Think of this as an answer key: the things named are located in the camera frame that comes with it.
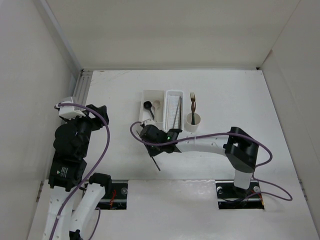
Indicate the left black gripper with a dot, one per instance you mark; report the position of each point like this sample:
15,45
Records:
97,121

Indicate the cream paper cup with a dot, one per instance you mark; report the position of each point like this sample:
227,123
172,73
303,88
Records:
188,126

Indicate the dark thin chopstick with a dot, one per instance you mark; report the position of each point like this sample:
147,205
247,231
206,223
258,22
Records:
156,164

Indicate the brown wooden fork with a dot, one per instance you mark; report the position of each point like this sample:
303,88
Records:
193,109

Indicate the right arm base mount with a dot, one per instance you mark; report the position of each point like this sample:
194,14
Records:
230,197

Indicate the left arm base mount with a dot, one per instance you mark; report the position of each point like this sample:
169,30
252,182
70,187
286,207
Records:
116,199

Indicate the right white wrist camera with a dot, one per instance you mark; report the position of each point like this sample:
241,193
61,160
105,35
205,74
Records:
148,122

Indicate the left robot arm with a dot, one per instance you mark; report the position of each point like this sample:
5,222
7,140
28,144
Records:
73,195

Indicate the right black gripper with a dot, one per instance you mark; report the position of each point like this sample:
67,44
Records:
152,152

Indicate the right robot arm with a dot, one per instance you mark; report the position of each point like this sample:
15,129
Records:
236,145

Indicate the cream wooden spoon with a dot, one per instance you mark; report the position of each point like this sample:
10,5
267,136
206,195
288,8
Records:
156,105

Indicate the black spoon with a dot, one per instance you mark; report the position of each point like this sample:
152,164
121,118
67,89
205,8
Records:
148,106

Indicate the gold fork black handle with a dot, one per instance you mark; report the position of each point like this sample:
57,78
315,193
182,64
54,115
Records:
192,97

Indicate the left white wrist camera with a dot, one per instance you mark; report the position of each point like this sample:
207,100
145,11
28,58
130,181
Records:
69,112

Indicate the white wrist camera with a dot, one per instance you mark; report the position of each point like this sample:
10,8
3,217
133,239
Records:
69,112
148,122

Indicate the white perforated basket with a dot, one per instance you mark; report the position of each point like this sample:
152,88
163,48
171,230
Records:
170,106

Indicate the white square box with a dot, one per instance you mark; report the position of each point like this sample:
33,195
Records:
152,107

